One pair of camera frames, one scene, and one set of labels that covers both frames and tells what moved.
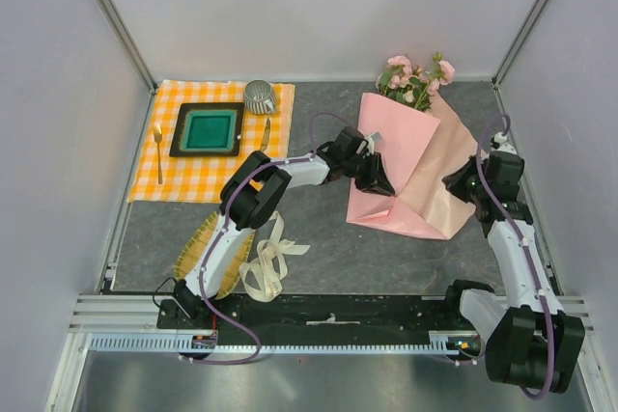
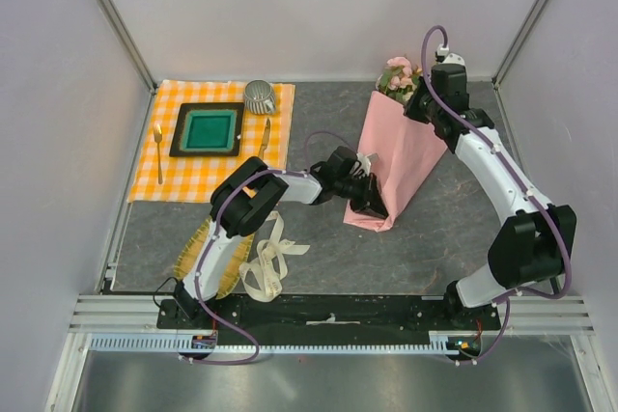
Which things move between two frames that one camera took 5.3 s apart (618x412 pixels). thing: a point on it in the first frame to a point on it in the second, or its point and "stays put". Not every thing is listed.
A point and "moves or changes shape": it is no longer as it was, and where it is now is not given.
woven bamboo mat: x=193 y=246 stays put
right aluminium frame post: x=503 y=65 stays put
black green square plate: x=208 y=129 stays put
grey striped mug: x=259 y=97 stays put
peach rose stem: x=419 y=100 moves or changes shape
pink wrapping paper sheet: x=417 y=151 moves or changes shape
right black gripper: x=453 y=181 to x=411 y=109
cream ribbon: x=262 y=278 stays put
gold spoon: x=157 y=132 stays put
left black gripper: x=376 y=180 to x=368 y=197
